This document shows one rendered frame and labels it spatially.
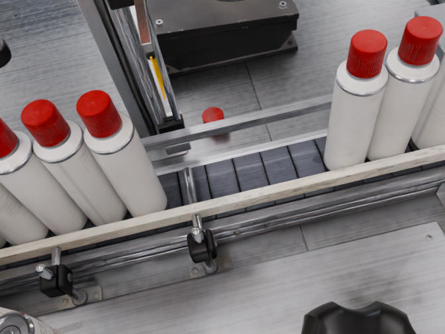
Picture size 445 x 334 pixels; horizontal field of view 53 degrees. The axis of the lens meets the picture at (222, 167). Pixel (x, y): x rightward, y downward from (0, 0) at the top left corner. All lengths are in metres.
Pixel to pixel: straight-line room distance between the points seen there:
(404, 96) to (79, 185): 0.35
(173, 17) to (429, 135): 0.42
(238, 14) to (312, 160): 0.28
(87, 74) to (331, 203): 0.49
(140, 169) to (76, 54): 0.45
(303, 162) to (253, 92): 0.19
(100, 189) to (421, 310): 0.37
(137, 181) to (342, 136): 0.23
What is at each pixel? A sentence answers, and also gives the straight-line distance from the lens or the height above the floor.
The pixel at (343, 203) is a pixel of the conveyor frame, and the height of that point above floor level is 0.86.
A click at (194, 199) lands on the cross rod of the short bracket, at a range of 0.54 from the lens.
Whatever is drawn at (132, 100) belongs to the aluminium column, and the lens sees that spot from 0.61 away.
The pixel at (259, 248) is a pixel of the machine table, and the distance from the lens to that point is 0.59.
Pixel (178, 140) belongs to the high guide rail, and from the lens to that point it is 0.54.
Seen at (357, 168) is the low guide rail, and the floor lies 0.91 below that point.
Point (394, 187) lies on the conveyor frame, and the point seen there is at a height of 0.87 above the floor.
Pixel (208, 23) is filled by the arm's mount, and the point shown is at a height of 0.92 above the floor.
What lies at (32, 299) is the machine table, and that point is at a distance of 0.65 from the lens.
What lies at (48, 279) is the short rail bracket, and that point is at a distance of 0.54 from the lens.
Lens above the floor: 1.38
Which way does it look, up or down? 57 degrees down
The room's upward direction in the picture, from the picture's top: 12 degrees counter-clockwise
